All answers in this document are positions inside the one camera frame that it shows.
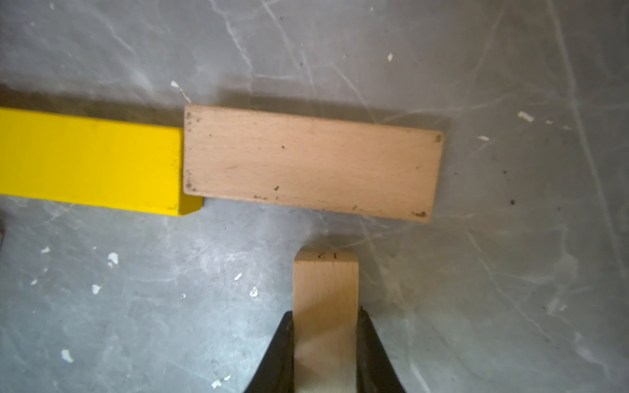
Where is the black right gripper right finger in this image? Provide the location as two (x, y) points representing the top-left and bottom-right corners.
(356, 306), (406, 393)

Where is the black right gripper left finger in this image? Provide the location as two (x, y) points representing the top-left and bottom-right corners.
(244, 311), (294, 393)

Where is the natural wooden block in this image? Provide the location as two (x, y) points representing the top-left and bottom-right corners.
(293, 250), (359, 392)

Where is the tan wooden block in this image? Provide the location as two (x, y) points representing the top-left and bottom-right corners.
(183, 104), (445, 222)

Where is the yellow wooden block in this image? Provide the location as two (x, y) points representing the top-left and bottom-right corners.
(1, 108), (203, 216)

